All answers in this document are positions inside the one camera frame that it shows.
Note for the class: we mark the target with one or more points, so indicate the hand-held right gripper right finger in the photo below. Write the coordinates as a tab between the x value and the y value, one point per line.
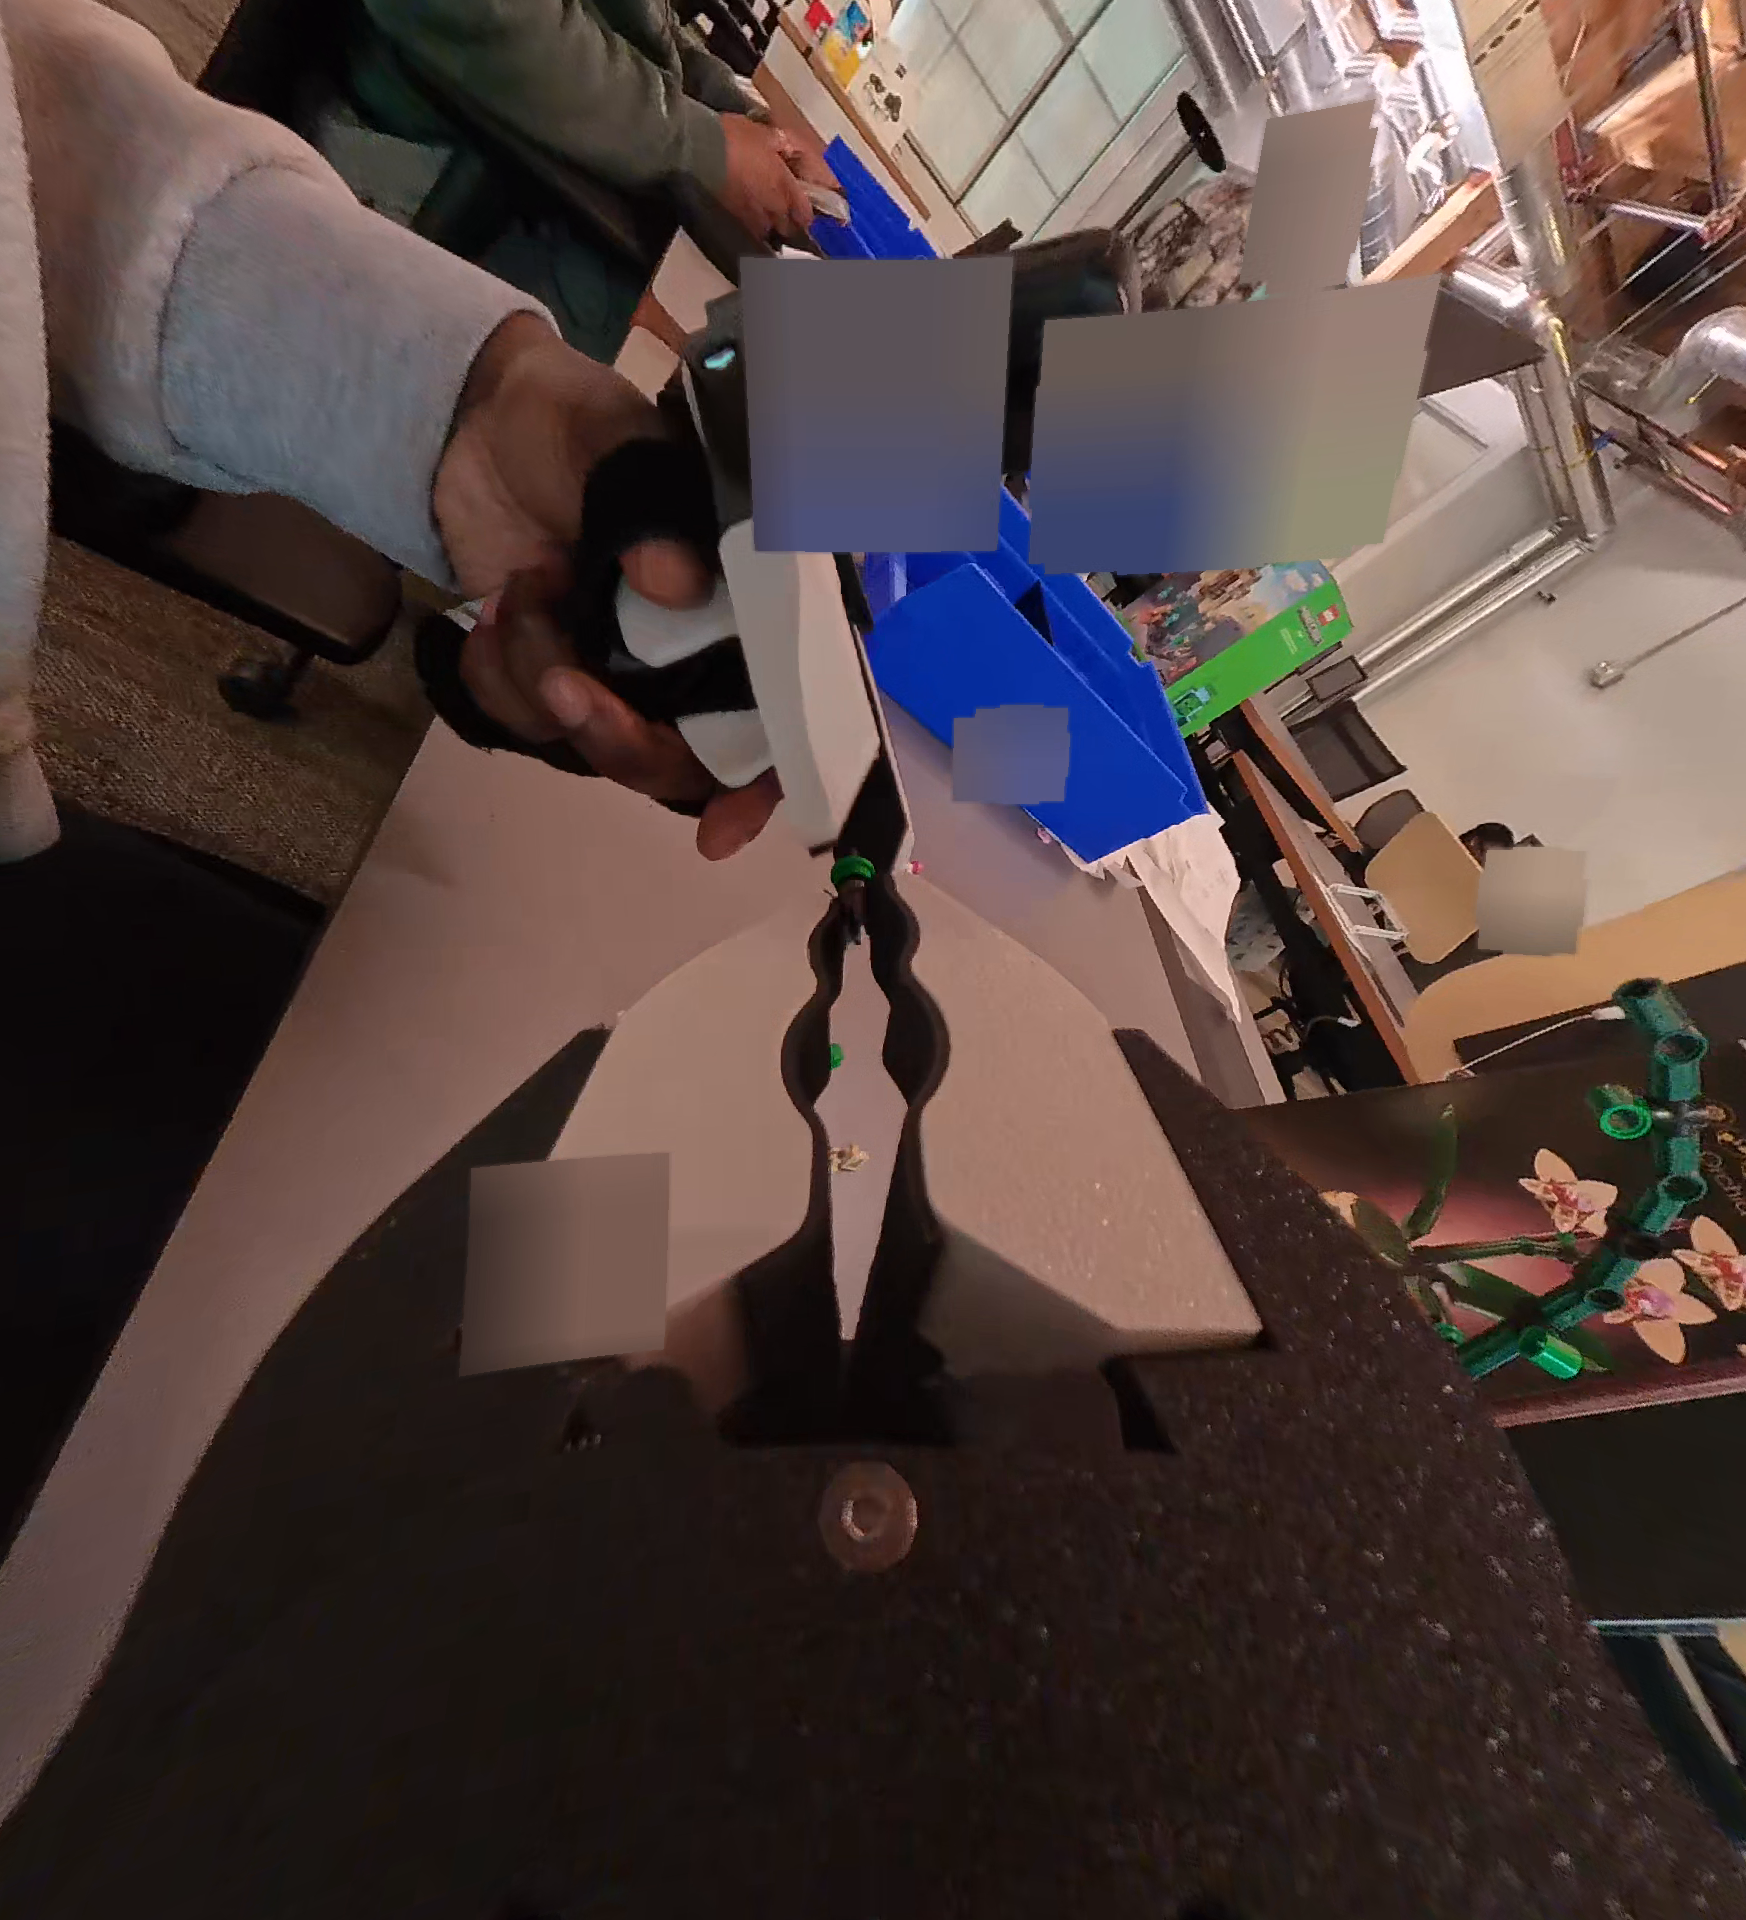
1066	1168

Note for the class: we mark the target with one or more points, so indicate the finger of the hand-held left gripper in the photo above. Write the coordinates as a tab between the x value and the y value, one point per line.
891	817
806	690

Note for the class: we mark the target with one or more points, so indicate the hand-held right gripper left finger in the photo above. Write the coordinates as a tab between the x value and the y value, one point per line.
709	1078

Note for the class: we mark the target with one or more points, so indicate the person's left forearm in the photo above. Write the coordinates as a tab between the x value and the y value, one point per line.
288	300

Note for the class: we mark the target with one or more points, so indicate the grey desk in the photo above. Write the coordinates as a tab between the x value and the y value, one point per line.
513	929

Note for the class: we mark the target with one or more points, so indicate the wood-edged background desk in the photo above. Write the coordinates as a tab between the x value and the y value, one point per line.
1325	899

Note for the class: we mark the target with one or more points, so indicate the person's left hand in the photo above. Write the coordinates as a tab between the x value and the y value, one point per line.
513	479

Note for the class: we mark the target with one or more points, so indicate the large blue plastic bin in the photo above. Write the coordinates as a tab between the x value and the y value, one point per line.
949	632

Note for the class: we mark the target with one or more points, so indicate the small blue plastic bin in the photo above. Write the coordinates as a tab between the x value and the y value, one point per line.
873	201

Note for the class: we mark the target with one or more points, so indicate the green toy set box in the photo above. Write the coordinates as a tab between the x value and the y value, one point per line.
1261	660

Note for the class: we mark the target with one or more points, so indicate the white shelf with colourful boxes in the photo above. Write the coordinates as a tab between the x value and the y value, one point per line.
849	44

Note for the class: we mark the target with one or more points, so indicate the tan chair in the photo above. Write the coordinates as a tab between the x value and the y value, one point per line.
1419	885

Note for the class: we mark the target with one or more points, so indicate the black office chair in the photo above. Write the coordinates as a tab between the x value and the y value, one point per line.
288	600

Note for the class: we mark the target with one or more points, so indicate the black floor lamp stand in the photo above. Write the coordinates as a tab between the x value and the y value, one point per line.
1201	131

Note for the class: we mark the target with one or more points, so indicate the brick-built orchid in pink pot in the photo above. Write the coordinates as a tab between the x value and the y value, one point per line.
1662	1020

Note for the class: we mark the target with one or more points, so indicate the black toy set box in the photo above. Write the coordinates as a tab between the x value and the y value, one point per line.
1639	1500

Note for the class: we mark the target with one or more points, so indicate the silver ventilation ducts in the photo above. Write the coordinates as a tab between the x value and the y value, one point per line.
1549	373

